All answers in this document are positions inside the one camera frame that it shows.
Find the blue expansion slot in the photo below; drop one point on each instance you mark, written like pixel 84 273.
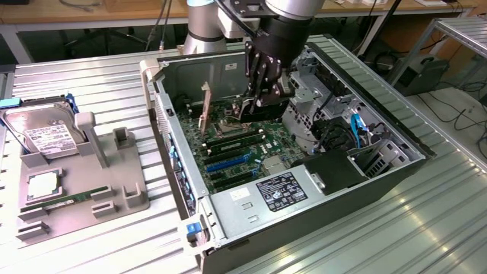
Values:
pixel 226 164

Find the black expansion slot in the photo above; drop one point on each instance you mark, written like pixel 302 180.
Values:
pixel 234 185
pixel 230 177

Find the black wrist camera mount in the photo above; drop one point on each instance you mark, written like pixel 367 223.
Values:
pixel 251 8

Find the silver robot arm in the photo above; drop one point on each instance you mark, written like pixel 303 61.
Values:
pixel 202 23

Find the blue case latch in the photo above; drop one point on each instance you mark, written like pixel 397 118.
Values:
pixel 192 228

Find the green motherboard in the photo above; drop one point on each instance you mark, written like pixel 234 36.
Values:
pixel 266 140

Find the CPU socket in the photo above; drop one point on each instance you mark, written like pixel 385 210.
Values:
pixel 228 127

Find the black-labelled RAM stick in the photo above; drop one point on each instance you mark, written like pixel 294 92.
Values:
pixel 232 144

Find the silver CPU chip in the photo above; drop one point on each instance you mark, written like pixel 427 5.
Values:
pixel 43 185

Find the green loose RAM stick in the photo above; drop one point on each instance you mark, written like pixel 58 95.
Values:
pixel 64 201

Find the wooden desk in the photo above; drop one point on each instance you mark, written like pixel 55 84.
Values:
pixel 114 11

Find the silver hard disk drive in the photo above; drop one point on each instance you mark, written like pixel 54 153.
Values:
pixel 46 128

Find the black box device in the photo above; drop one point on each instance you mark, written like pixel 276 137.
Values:
pixel 422 74

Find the silver power supply unit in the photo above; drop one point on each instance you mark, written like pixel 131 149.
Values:
pixel 243 211

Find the silver chipset heatsink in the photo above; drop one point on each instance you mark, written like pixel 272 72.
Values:
pixel 275 166

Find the blue disk carrier bracket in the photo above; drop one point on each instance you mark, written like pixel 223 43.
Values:
pixel 10 103

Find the graphics card with metal bracket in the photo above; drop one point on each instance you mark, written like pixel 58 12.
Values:
pixel 206 108

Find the open black PC case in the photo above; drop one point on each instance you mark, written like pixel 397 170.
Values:
pixel 304 228

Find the metal slat rack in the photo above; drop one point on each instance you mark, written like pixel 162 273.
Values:
pixel 461 31

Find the silver disk bay cage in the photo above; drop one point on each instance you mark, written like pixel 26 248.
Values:
pixel 304 114

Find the grey parts rack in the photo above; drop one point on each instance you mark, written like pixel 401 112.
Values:
pixel 76 211

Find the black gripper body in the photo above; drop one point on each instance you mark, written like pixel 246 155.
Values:
pixel 283 34

